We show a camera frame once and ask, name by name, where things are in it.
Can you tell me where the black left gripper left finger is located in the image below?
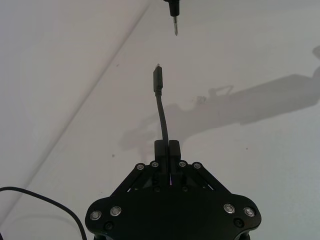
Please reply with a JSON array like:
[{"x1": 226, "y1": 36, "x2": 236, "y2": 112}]
[{"x1": 107, "y1": 140, "x2": 169, "y2": 200}]

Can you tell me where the thin black cable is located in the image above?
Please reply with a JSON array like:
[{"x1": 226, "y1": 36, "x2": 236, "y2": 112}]
[{"x1": 0, "y1": 185, "x2": 87, "y2": 240}]

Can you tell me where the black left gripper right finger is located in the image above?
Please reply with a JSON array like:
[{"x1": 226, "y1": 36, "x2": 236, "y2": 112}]
[{"x1": 169, "y1": 140, "x2": 233, "y2": 195}]

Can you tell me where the black cable with plug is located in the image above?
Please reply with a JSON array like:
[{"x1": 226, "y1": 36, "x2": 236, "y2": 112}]
[{"x1": 151, "y1": 63, "x2": 170, "y2": 142}]

